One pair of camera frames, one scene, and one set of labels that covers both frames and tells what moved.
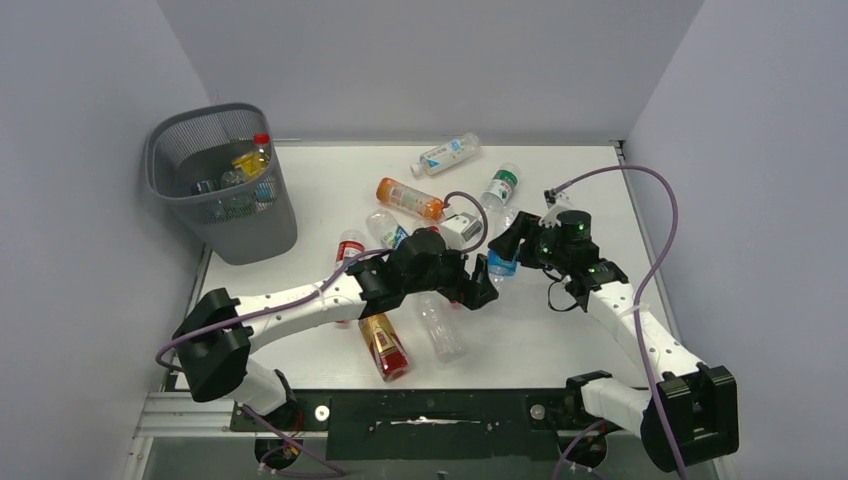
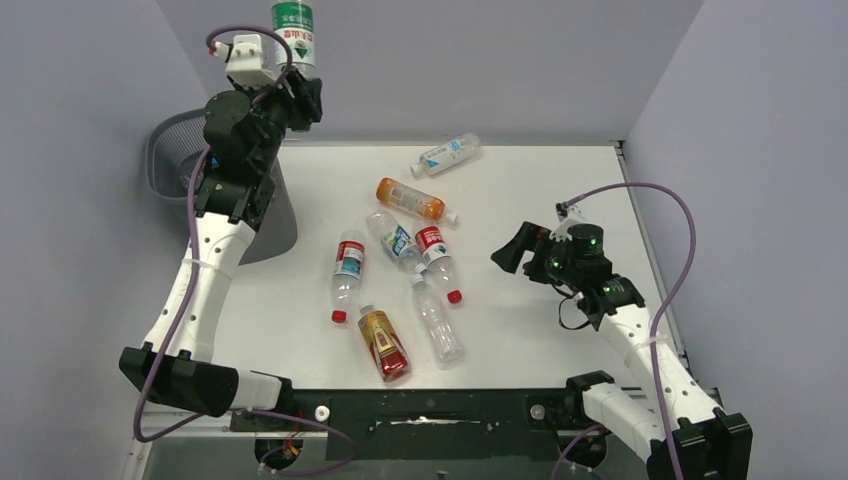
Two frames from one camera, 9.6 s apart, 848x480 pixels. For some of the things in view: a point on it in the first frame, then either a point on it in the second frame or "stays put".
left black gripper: (472, 291) -> (303, 106)
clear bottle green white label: (501, 187) -> (294, 19)
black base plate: (426, 424) stays put
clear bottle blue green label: (385, 228) stays put
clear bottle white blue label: (447, 155) stays put
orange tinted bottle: (410, 199) stays put
